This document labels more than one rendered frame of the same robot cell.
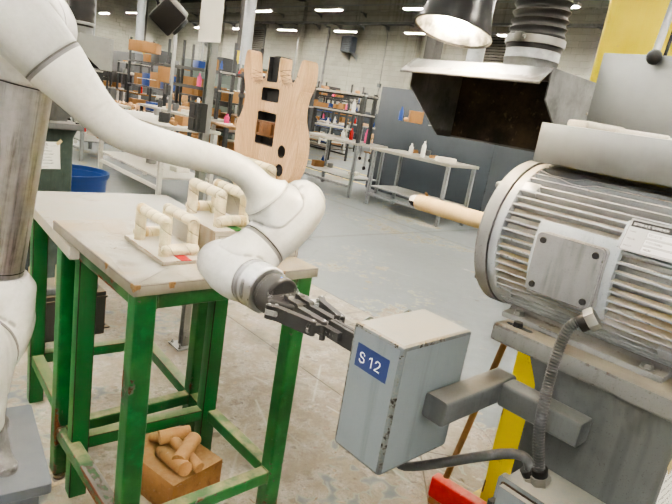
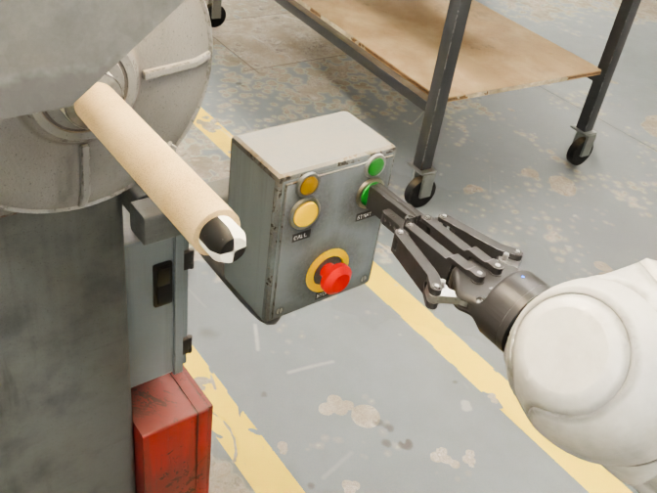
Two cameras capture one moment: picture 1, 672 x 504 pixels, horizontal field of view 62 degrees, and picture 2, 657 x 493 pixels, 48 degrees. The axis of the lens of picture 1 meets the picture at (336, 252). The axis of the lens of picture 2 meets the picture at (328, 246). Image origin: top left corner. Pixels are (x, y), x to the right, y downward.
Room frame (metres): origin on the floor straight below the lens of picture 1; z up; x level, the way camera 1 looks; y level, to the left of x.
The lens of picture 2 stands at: (1.49, -0.07, 1.52)
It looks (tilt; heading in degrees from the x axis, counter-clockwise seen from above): 37 degrees down; 183
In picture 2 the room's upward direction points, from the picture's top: 9 degrees clockwise
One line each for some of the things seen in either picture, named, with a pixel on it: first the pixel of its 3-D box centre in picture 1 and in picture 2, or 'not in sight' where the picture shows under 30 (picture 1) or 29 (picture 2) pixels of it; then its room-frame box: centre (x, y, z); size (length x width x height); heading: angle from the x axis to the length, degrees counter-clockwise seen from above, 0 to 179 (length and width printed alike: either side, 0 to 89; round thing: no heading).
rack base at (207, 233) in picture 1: (214, 233); not in sight; (1.67, 0.38, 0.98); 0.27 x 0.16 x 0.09; 44
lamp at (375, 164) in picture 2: not in sight; (376, 166); (0.78, -0.06, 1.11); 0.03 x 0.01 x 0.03; 134
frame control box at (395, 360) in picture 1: (443, 420); (254, 211); (0.75, -0.20, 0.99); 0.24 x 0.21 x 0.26; 44
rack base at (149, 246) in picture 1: (166, 248); not in sight; (1.56, 0.49, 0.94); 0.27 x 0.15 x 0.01; 44
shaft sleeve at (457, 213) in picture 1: (453, 212); (150, 160); (1.08, -0.21, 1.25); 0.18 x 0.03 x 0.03; 44
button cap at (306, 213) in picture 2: not in sight; (303, 211); (0.84, -0.13, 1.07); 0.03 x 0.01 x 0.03; 134
